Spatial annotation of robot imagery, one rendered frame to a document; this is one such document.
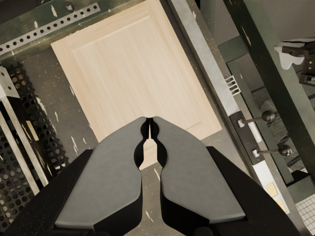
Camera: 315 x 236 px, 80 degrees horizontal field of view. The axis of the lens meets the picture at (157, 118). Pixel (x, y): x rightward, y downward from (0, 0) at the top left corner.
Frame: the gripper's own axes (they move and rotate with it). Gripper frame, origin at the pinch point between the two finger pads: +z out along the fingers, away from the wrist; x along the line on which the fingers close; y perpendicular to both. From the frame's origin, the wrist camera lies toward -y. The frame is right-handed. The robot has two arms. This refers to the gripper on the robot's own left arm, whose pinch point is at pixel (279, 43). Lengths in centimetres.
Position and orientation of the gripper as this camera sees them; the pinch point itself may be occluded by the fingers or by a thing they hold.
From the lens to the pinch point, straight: 58.6
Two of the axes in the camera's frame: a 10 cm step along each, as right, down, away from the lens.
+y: 2.6, 8.4, 4.7
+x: 9.2, -3.7, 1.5
